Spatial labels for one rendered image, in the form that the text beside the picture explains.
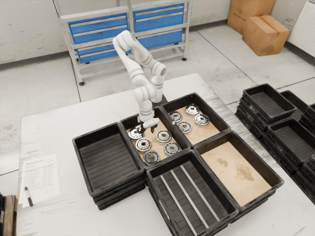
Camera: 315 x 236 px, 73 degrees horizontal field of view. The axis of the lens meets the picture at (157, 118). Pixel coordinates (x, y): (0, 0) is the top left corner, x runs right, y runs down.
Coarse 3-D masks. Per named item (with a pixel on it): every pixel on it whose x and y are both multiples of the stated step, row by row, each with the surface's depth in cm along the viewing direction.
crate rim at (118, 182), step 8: (104, 128) 134; (120, 128) 135; (80, 136) 129; (128, 144) 125; (80, 160) 118; (136, 160) 118; (128, 176) 111; (136, 176) 113; (88, 184) 108; (112, 184) 108; (96, 192) 106
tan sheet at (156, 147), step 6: (162, 126) 147; (144, 132) 143; (150, 132) 143; (156, 132) 143; (150, 138) 140; (156, 144) 137; (156, 150) 134; (162, 150) 134; (180, 150) 133; (162, 156) 131
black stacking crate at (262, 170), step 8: (224, 136) 130; (232, 136) 132; (208, 144) 126; (216, 144) 132; (232, 144) 135; (240, 144) 128; (200, 152) 129; (240, 152) 131; (248, 152) 124; (248, 160) 126; (256, 160) 120; (256, 168) 123; (264, 168) 116; (264, 176) 119; (272, 176) 113; (272, 184) 115; (272, 192) 115; (248, 208) 110
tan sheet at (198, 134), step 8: (184, 112) 155; (200, 112) 155; (184, 120) 150; (192, 120) 150; (192, 128) 145; (200, 128) 145; (208, 128) 145; (216, 128) 145; (192, 136) 141; (200, 136) 141; (208, 136) 140; (192, 144) 136
